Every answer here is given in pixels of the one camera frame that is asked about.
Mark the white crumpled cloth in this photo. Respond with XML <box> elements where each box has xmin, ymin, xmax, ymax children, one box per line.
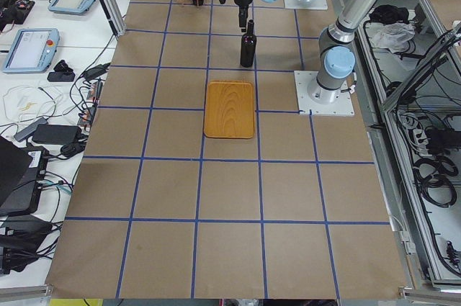
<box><xmin>370</xmin><ymin>22</ymin><xmax>415</xmax><ymax>53</ymax></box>

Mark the black laptop computer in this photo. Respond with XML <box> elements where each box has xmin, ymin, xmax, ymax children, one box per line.
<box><xmin>1</xmin><ymin>138</ymin><xmax>48</xmax><ymax>217</ymax></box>

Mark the small black stand device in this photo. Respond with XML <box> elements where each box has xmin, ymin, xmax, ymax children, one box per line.
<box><xmin>47</xmin><ymin>60</ymin><xmax>75</xmax><ymax>82</ymax></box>

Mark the black power adapter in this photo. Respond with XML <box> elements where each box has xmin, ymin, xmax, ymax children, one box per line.
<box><xmin>32</xmin><ymin>125</ymin><xmax>81</xmax><ymax>145</ymax></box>

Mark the wooden tray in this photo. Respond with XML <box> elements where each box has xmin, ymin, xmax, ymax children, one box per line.
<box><xmin>204</xmin><ymin>80</ymin><xmax>255</xmax><ymax>139</ymax></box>

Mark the blue teach pendant lower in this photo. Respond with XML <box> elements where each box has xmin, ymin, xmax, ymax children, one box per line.
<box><xmin>2</xmin><ymin>28</ymin><xmax>60</xmax><ymax>74</ymax></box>

